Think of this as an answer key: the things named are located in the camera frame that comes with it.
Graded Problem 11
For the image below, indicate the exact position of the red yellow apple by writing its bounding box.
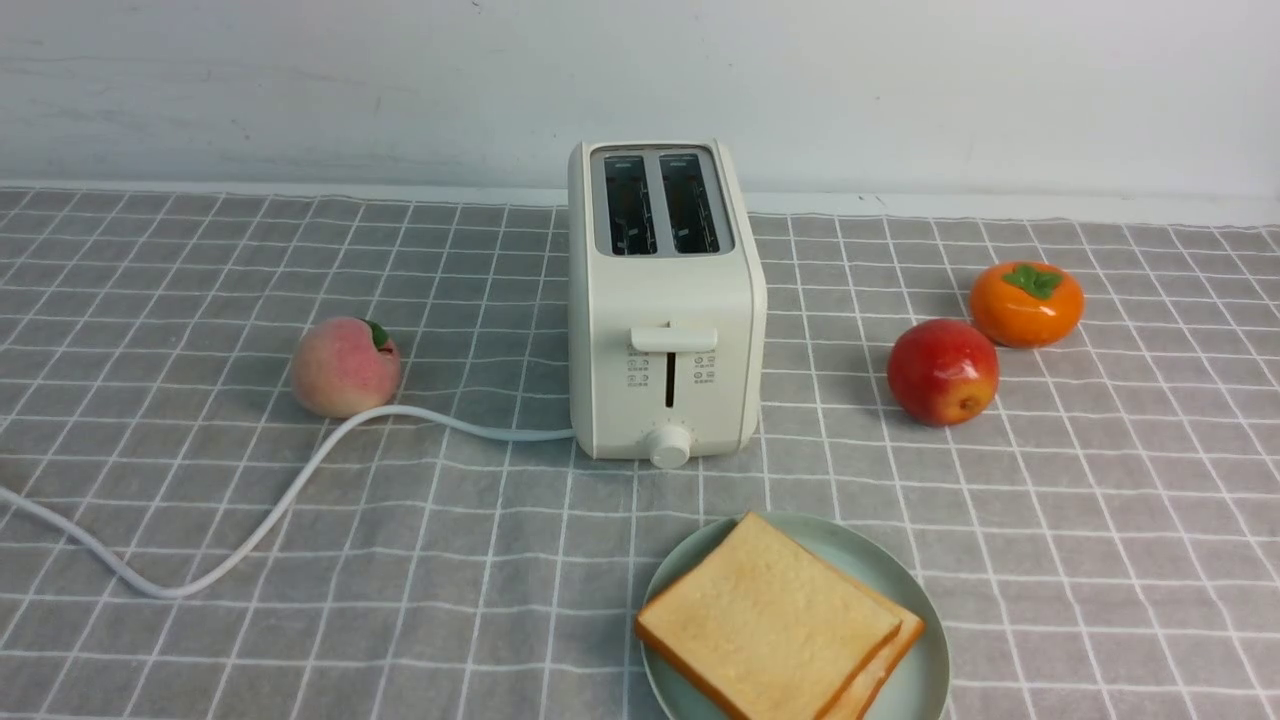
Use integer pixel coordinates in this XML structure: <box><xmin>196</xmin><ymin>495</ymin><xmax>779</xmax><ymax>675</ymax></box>
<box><xmin>886</xmin><ymin>318</ymin><xmax>1000</xmax><ymax>427</ymax></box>

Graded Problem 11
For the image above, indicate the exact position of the pink peach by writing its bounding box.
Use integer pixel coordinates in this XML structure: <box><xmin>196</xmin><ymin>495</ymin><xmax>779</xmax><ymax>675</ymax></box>
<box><xmin>291</xmin><ymin>316</ymin><xmax>402</xmax><ymax>419</ymax></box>

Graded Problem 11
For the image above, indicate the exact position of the white power cable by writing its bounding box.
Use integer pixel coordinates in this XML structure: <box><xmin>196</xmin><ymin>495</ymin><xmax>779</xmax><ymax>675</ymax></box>
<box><xmin>0</xmin><ymin>404</ymin><xmax>576</xmax><ymax>600</ymax></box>

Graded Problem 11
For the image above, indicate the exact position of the grey checkered tablecloth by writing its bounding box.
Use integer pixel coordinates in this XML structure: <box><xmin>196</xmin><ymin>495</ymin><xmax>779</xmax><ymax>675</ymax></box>
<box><xmin>1</xmin><ymin>187</ymin><xmax>1279</xmax><ymax>719</ymax></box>

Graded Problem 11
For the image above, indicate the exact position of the toast slice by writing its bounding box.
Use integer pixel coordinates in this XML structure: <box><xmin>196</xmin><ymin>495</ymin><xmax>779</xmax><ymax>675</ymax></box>
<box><xmin>820</xmin><ymin>577</ymin><xmax>925</xmax><ymax>719</ymax></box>
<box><xmin>636</xmin><ymin>512</ymin><xmax>900</xmax><ymax>719</ymax></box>

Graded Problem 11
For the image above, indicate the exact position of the light green plate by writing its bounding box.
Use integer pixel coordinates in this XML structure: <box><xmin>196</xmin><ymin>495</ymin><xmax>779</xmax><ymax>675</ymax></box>
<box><xmin>643</xmin><ymin>511</ymin><xmax>952</xmax><ymax>719</ymax></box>

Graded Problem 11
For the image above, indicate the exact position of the white toaster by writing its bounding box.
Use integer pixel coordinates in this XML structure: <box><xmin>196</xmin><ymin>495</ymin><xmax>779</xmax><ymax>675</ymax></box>
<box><xmin>567</xmin><ymin>140</ymin><xmax>768</xmax><ymax>469</ymax></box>

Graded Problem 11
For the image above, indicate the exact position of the orange persimmon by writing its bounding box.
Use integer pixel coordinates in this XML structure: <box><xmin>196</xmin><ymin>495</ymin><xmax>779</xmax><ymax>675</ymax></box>
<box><xmin>968</xmin><ymin>261</ymin><xmax>1085</xmax><ymax>348</ymax></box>

